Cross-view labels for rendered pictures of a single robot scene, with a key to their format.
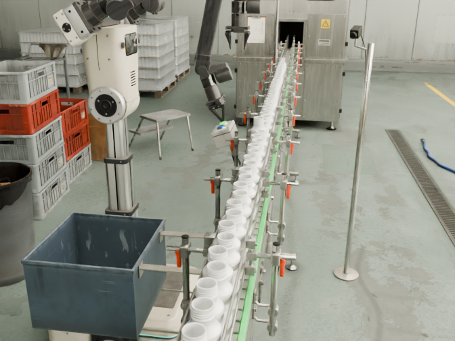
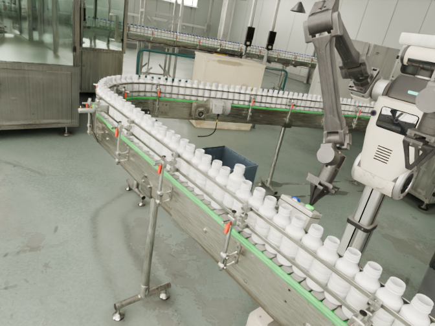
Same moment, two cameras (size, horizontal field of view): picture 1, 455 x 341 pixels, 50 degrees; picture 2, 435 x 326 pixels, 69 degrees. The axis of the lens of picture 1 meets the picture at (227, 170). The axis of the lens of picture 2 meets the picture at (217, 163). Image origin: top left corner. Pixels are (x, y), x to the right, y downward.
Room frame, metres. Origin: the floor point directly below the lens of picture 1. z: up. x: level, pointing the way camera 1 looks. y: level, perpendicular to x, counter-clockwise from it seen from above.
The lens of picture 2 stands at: (2.34, -0.98, 1.64)
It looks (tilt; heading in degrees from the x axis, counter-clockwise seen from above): 23 degrees down; 129
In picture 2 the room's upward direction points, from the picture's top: 11 degrees clockwise
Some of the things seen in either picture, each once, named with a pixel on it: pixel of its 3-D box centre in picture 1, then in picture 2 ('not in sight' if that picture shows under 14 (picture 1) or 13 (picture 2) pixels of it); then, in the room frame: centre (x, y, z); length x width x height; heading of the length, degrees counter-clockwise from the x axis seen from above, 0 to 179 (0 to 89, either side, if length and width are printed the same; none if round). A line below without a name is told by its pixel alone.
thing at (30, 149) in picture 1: (24, 138); not in sight; (3.62, 1.58, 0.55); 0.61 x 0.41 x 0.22; 179
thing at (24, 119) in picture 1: (19, 109); not in sight; (3.63, 1.58, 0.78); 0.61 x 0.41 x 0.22; 178
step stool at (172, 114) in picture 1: (159, 130); not in sight; (5.14, 0.74, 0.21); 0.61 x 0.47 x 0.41; 45
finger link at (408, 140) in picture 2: (241, 38); (417, 152); (2.23, -0.06, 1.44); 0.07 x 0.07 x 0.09; 82
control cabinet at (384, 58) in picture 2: not in sight; (364, 87); (-0.12, 6.81, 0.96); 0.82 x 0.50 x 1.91; 64
